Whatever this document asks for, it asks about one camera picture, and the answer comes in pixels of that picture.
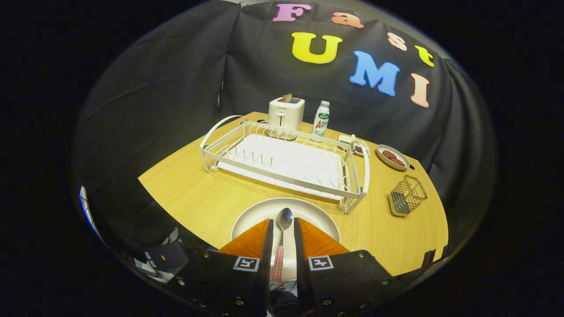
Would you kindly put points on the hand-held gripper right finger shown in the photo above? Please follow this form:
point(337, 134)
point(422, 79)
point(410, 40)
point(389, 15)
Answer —
point(299, 255)

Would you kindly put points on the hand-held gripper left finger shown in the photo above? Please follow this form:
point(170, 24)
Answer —
point(267, 251)

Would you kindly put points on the beige round plate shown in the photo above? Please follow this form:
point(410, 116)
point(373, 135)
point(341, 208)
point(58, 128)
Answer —
point(308, 211)

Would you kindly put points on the beige plate with meat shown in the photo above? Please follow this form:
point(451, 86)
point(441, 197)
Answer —
point(387, 163)

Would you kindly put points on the white drip tray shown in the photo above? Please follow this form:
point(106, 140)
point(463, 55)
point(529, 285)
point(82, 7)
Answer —
point(286, 160)

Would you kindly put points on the dark box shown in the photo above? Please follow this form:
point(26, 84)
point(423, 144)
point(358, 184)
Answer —
point(167, 257)

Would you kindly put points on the white compartment tray with beans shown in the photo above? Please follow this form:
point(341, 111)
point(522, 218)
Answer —
point(348, 140)

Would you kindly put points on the red meat slice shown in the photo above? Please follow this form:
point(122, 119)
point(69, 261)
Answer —
point(388, 154)
point(398, 162)

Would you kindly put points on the white toaster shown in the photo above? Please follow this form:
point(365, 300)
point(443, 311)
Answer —
point(286, 116)

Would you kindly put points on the white bottle with green label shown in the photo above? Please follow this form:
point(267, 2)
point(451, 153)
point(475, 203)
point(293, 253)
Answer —
point(321, 121)

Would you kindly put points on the toast slice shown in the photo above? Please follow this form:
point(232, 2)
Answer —
point(287, 97)

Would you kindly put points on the black backdrop cloth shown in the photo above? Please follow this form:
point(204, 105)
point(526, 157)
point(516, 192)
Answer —
point(176, 88)

